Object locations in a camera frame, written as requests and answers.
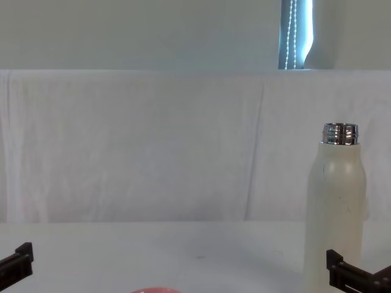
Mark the white table cloth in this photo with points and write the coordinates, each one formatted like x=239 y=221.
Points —
x=152 y=253

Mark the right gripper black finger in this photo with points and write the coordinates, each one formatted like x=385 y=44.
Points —
x=351 y=279

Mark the white curtain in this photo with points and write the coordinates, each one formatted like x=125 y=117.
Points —
x=122 y=30

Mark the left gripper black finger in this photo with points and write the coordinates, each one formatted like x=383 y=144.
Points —
x=21 y=262

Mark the cream vacuum bottle steel neck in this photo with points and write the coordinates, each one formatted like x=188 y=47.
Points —
x=336 y=198

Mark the white draped backdrop cloth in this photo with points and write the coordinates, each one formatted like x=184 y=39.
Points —
x=152 y=146

